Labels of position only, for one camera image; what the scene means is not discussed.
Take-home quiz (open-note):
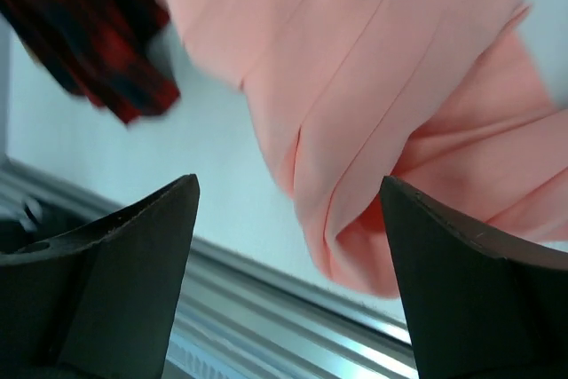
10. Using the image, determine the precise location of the pink skirt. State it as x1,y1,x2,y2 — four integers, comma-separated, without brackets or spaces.
158,0,567,297

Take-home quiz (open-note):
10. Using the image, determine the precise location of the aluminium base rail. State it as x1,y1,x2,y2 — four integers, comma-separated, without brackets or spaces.
1,162,418,378

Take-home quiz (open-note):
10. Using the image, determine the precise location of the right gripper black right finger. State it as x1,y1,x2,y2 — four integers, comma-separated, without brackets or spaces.
380,177,567,378

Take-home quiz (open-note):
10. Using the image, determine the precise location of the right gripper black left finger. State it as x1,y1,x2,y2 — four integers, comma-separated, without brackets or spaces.
1,175,200,378

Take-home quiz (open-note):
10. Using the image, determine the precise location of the red black plaid skirt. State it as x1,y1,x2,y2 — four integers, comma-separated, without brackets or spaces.
1,0,179,124

